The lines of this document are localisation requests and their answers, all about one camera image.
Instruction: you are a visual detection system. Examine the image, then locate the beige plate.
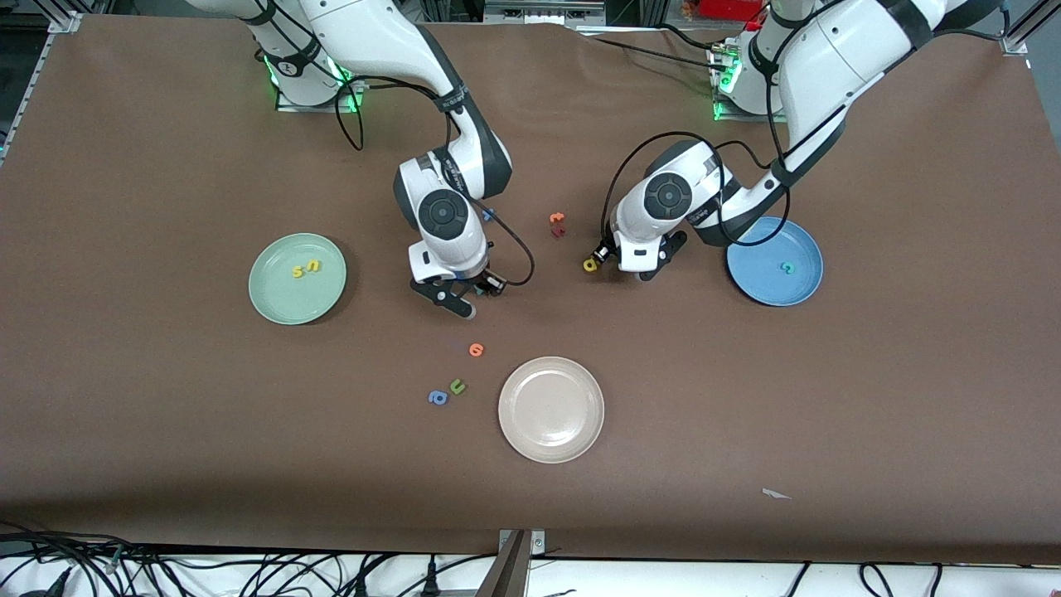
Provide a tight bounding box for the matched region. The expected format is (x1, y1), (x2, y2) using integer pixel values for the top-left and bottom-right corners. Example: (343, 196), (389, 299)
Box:
(497, 356), (606, 464)

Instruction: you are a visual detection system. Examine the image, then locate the blue plate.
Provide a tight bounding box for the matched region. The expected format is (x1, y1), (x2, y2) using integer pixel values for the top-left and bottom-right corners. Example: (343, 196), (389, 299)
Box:
(726, 216), (825, 308)

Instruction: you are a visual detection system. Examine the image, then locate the green plate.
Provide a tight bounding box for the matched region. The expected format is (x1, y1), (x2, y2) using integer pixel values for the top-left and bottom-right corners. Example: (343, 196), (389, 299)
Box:
(248, 232), (348, 326)

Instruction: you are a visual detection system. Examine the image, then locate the brown table cover sheet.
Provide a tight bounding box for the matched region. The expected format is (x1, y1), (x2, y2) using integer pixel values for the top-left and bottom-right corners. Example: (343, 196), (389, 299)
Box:
(0, 12), (1061, 565)

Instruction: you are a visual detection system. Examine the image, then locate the grey metal box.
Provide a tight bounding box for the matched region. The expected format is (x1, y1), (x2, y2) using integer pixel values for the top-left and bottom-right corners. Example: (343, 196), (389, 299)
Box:
(483, 0), (606, 26)

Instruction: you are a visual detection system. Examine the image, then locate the red object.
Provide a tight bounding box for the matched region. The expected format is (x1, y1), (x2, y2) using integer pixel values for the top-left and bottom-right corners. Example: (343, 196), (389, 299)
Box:
(696, 0), (763, 22)

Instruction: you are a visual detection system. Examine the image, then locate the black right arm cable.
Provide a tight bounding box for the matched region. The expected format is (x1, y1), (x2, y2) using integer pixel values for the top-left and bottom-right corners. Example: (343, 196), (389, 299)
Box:
(332, 73), (536, 288)

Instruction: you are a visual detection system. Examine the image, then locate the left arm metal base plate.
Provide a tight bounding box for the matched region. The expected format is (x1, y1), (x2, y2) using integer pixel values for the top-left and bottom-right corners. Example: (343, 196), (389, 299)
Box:
(711, 46), (788, 124)

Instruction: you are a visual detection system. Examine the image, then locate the thin black base cable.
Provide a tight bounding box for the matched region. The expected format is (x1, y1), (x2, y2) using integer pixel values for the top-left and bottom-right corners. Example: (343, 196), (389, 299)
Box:
(659, 23), (730, 52)
(593, 36), (720, 69)

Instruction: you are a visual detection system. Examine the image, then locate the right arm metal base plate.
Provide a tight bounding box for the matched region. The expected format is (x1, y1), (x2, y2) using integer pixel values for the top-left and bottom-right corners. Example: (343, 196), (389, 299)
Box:
(275, 50), (370, 114)

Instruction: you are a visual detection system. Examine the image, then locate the aluminium frame post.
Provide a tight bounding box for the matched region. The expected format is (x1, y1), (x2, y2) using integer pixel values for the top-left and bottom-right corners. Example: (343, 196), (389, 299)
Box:
(477, 529), (546, 597)

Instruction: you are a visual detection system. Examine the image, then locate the thick black floor cable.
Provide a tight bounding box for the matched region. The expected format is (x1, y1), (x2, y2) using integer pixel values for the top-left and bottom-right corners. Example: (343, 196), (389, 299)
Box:
(0, 531), (125, 597)

